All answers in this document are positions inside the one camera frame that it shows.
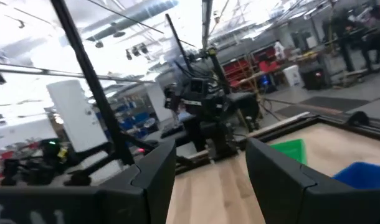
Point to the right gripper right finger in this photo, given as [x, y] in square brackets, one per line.
[286, 193]

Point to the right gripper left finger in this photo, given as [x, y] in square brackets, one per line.
[152, 180]

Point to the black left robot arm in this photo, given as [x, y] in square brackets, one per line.
[208, 105]

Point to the green plastic basket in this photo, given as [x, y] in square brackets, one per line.
[291, 151]

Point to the blue plastic basket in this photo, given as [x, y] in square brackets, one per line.
[362, 175]

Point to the black hazard-striped floor mat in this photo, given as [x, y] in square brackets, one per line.
[327, 105]

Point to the white pillar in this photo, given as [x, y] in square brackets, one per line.
[76, 115]

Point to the black device with green light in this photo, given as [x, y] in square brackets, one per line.
[50, 152]

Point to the white bin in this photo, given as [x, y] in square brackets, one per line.
[292, 76]

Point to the black bin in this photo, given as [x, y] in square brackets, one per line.
[314, 77]

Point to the red shelving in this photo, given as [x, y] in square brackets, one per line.
[240, 70]

